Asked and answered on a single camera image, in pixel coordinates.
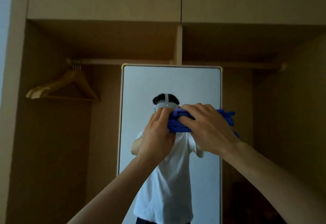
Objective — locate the person's right forearm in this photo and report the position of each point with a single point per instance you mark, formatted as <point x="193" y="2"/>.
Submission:
<point x="280" y="180"/>

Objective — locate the wooden wardrobe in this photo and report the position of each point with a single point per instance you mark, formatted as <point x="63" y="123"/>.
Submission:
<point x="51" y="142"/>

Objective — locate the person's left hand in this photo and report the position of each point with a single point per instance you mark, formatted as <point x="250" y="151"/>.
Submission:
<point x="155" y="142"/>

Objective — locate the blue microfibre cloth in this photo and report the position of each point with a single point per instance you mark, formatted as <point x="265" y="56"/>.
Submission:
<point x="178" y="127"/>

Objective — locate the wooden clothes hanger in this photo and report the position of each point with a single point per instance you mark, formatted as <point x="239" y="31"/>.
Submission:
<point x="48" y="88"/>
<point x="86" y="86"/>
<point x="28" y="94"/>

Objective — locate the person's right hand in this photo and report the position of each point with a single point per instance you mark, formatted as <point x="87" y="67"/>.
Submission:
<point x="211" y="129"/>

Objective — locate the person's left forearm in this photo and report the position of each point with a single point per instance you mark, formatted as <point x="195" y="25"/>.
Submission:
<point x="114" y="195"/>

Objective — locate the tall framed mirror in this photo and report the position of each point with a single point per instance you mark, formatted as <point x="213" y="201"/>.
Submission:
<point x="178" y="83"/>

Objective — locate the wooden clothes rail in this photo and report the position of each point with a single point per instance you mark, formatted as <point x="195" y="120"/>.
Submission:
<point x="114" y="61"/>

